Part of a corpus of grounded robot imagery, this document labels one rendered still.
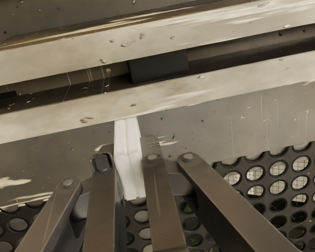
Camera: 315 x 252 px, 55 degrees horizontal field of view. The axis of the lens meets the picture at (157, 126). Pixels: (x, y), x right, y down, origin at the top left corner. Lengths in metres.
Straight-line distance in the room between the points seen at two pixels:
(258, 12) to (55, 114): 0.14
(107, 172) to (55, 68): 0.08
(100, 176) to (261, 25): 0.13
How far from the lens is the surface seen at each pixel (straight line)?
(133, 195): 0.18
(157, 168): 0.15
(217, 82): 0.21
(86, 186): 0.16
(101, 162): 0.16
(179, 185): 0.16
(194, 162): 0.15
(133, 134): 0.18
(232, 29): 0.20
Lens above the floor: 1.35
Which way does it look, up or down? 27 degrees down
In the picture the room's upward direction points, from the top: 93 degrees clockwise
